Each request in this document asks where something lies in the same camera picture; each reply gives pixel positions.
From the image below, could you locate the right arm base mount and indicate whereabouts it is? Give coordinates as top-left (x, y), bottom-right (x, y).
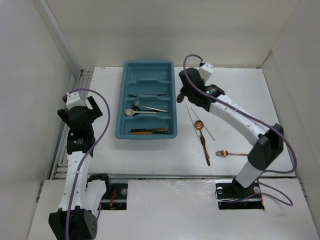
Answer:
top-left (214, 181), bottom-right (265, 210)

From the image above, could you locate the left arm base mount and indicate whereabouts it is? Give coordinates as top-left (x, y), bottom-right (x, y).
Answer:
top-left (100, 182), bottom-right (128, 211)

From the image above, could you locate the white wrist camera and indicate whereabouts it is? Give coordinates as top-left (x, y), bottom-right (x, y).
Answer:
top-left (62, 92), bottom-right (86, 110)
top-left (198, 61), bottom-right (215, 82)

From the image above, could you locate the aluminium rail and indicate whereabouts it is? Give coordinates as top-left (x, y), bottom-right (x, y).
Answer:
top-left (109, 173), bottom-right (235, 180)
top-left (47, 68), bottom-right (98, 180)

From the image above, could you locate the silver spoon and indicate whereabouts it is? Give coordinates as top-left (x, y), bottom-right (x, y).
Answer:
top-left (138, 104), bottom-right (167, 113)

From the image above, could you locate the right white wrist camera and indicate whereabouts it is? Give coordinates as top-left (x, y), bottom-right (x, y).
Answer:
top-left (198, 61), bottom-right (215, 82)

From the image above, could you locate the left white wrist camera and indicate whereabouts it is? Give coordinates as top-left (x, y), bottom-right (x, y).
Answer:
top-left (62, 92), bottom-right (86, 110)

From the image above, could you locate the small copper spoon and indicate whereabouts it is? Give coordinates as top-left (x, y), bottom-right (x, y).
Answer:
top-left (176, 93), bottom-right (185, 103)

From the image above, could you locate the aluminium rail left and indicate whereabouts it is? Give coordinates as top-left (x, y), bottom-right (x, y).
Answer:
top-left (47, 68), bottom-right (98, 180)

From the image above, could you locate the white plastic spoon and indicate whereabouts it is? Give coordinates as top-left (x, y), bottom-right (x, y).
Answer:
top-left (124, 108), bottom-right (157, 117)

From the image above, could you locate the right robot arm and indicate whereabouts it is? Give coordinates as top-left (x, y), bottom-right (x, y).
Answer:
top-left (178, 67), bottom-right (284, 199)

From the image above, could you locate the copper fork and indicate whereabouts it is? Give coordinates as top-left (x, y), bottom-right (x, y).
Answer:
top-left (215, 150), bottom-right (248, 158)

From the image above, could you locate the dark green handled knife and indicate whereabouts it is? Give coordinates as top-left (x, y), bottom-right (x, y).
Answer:
top-left (129, 127), bottom-right (169, 134)

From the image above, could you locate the blue plastic cutlery tray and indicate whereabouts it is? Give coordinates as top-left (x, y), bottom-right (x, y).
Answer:
top-left (115, 60), bottom-right (178, 140)

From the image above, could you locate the gold knife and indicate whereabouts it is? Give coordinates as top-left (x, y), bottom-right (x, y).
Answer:
top-left (129, 131), bottom-right (153, 135)

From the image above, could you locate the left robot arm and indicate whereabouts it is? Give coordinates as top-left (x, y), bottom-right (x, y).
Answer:
top-left (48, 92), bottom-right (112, 240)

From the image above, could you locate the aluminium rail front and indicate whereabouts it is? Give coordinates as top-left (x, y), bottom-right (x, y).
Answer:
top-left (109, 173), bottom-right (235, 180)

